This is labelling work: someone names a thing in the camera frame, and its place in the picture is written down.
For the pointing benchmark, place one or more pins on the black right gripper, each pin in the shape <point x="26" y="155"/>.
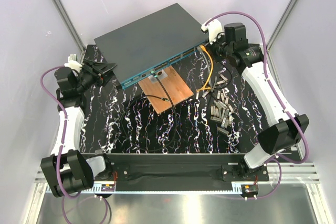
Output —
<point x="220" y="38"/>

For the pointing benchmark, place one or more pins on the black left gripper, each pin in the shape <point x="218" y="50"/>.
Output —
<point x="100" y="72"/>

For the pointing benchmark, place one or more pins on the wooden board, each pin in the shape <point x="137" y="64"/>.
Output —
<point x="175" y="86"/>

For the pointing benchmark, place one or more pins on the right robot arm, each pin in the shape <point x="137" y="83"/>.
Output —
<point x="285" y="125"/>

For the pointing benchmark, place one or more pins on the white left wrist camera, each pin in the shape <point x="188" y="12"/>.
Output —
<point x="73" y="63"/>

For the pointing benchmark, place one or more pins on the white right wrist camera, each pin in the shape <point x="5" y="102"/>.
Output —
<point x="213" y="28"/>

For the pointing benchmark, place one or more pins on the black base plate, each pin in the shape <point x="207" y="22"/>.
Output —
<point x="173" y="173"/>

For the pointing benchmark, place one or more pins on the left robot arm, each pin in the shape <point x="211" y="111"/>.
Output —
<point x="66" y="171"/>

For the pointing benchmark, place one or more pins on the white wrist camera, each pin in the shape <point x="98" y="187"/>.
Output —
<point x="213" y="28"/>
<point x="73" y="63"/>

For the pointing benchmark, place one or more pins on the teal network switch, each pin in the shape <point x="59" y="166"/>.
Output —
<point x="151" y="43"/>

